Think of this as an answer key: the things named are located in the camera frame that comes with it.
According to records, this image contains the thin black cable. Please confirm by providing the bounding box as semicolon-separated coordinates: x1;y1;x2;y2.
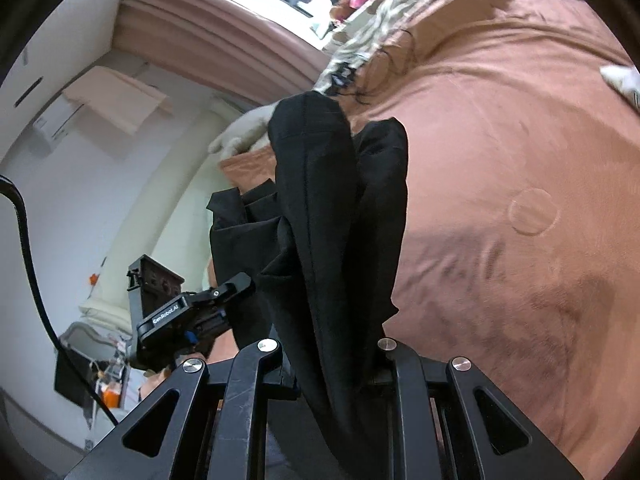
330;35;416;106

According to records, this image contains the black box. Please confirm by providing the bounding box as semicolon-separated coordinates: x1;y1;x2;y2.
54;345;96;406

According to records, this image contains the orange bed blanket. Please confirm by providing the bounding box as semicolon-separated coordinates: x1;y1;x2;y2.
220;0;640;480

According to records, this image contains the black printed t-shirt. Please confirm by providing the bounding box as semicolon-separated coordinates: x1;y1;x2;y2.
206;92;411;480

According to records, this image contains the pink curtain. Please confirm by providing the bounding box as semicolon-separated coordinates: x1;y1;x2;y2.
112;0;341;96

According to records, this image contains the white patterned cloth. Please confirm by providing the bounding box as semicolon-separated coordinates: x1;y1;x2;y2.
600;62;640;111

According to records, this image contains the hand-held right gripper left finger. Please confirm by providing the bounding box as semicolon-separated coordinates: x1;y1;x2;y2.
64;338;301;480

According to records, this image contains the beige patterned blanket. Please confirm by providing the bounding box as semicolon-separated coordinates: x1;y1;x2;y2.
312;0;516;96

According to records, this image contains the beige plush toy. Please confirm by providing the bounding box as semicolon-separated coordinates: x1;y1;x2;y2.
207;100;278;161

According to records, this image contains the white wall air conditioner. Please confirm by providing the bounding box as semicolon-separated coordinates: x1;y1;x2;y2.
32;97;83;143

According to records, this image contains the thick black cable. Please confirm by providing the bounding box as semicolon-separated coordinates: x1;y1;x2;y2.
0;175;121;426

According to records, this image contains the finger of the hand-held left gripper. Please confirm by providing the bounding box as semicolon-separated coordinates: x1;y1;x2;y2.
185;307;240;348
197;273;255;311

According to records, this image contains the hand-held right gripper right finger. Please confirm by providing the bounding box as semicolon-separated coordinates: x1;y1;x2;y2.
367;337;586;480

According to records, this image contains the orange object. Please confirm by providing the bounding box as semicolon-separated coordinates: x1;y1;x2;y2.
97;370;123;409

